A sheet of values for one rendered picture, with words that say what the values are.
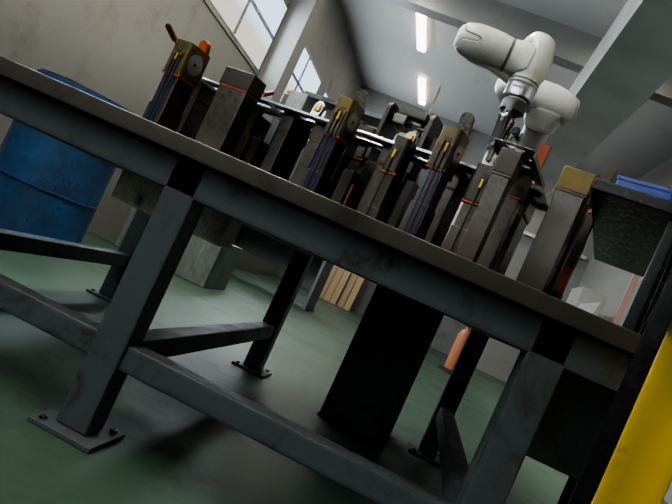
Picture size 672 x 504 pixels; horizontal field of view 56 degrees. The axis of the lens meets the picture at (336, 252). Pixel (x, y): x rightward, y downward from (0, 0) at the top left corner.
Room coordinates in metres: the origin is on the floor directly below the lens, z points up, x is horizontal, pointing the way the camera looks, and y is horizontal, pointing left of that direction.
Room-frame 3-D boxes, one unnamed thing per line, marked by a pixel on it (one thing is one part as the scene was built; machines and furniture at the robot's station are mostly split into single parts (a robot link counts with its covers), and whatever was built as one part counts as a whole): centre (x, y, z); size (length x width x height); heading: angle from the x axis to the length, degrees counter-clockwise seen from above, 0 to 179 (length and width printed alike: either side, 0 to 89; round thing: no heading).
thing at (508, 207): (1.60, -0.36, 0.84); 0.05 x 0.05 x 0.29; 65
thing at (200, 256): (5.24, 1.22, 0.41); 0.84 x 0.70 x 0.81; 81
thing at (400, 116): (2.19, -0.06, 0.95); 0.18 x 0.13 x 0.49; 65
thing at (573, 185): (1.61, -0.50, 0.88); 0.08 x 0.08 x 0.36; 65
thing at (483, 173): (1.63, -0.28, 0.84); 0.12 x 0.07 x 0.28; 155
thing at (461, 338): (7.52, -1.82, 0.32); 0.28 x 0.27 x 0.64; 168
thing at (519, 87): (1.85, -0.30, 1.28); 0.09 x 0.09 x 0.06
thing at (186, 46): (2.12, 0.74, 0.88); 0.14 x 0.09 x 0.36; 155
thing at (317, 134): (2.08, 0.19, 0.84); 0.12 x 0.05 x 0.29; 155
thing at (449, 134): (1.68, -0.16, 0.87); 0.12 x 0.07 x 0.35; 155
